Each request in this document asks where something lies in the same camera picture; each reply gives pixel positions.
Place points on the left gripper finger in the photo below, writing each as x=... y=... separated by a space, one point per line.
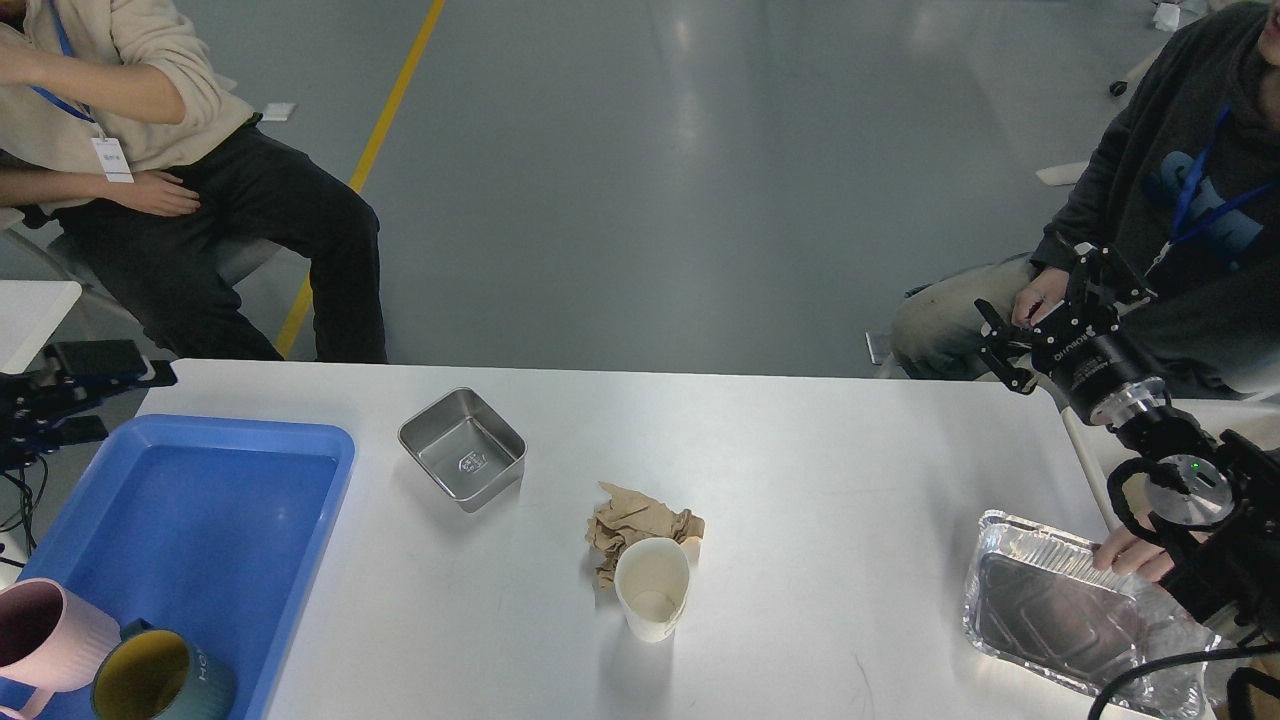
x=48 y=436
x=78 y=375

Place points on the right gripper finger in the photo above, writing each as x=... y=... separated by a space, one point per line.
x=1102 y=284
x=1002 y=341

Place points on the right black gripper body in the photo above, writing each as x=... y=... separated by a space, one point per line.
x=1104 y=377

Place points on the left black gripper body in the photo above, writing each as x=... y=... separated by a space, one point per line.
x=18 y=450

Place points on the aluminium foil tray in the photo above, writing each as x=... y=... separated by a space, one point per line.
x=1033 y=598

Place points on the teal green mug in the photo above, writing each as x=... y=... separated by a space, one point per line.
x=156 y=673

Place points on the square stainless steel tin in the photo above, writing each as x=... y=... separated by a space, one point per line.
x=466 y=447

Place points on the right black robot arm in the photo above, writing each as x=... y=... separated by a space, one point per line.
x=1210 y=502

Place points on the white side table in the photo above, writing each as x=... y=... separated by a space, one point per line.
x=30 y=312

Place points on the person in dark hoodie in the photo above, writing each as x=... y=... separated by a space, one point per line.
x=1183 y=186

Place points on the white office chair left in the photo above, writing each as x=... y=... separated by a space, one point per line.
x=235 y=258

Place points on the blue plastic tray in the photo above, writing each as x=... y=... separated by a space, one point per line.
x=213 y=527

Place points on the pink mug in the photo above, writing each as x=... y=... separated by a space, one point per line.
x=51 y=640

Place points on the person in beige sweater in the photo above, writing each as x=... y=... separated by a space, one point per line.
x=116 y=126

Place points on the beige waste bin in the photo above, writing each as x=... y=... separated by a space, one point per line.
x=1100 y=451

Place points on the crumpled brown paper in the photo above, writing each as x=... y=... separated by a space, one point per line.
x=629 y=516

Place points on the white paper cup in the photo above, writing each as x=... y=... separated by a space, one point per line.
x=652 y=581

